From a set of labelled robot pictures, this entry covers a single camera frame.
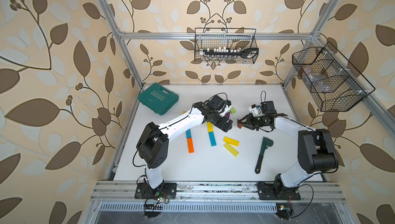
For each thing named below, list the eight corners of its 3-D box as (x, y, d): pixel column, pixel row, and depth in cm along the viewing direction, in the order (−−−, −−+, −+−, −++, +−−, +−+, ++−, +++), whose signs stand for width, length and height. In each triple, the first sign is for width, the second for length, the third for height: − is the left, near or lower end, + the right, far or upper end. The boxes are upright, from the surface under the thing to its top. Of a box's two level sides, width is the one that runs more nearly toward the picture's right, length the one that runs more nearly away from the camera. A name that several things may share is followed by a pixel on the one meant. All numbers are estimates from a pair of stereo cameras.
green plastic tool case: (136, 100, 112) (134, 96, 109) (156, 85, 123) (155, 81, 119) (161, 117, 103) (159, 113, 99) (180, 99, 113) (179, 95, 109)
